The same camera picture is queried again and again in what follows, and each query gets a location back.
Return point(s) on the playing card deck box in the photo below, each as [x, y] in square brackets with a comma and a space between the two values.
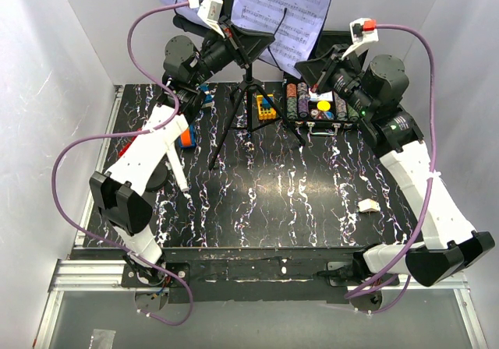
[328, 96]

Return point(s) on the yellow dealer chip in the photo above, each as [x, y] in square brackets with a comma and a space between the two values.
[323, 105]

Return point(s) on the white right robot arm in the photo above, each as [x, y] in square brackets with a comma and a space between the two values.
[450, 243]

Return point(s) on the orange blue toy car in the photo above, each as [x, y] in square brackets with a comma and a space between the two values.
[187, 139]

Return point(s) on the black poker chip case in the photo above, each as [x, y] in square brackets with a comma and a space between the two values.
[296, 103]

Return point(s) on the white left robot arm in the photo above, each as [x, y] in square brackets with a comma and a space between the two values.
[118, 193]

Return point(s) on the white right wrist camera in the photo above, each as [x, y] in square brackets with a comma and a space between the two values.
[363, 33]

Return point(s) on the blue white brick stack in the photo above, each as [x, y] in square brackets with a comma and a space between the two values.
[208, 101]

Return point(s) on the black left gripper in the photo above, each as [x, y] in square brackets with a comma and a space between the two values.
[248, 45]

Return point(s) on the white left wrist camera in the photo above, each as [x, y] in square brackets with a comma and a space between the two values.
[209, 12]

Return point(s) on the yellow blue brick frame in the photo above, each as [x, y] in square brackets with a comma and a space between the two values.
[265, 112]

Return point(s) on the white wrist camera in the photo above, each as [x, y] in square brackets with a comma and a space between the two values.
[363, 33]
[209, 12]

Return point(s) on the small white paper scrap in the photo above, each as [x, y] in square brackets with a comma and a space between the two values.
[368, 206]

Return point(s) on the red toy brick house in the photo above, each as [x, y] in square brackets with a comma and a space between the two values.
[123, 150]

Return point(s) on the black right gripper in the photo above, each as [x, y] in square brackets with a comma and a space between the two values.
[315, 71]

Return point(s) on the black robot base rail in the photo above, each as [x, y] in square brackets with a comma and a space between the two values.
[261, 274]

